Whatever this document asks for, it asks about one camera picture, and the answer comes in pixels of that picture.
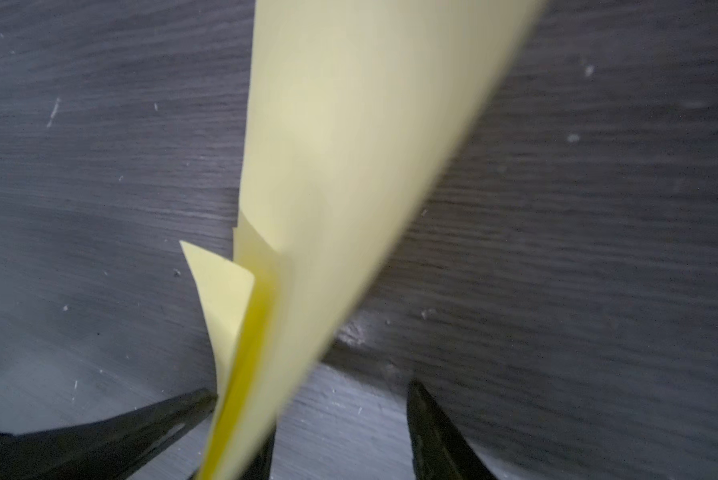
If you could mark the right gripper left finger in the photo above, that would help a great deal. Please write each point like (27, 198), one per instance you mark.
(259, 467)

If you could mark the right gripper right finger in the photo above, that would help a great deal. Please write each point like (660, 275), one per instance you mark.
(439, 449)

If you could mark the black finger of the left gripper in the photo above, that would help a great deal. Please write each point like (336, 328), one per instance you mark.
(109, 449)

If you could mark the yellow square paper sheet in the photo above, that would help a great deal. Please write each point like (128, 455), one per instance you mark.
(354, 110)

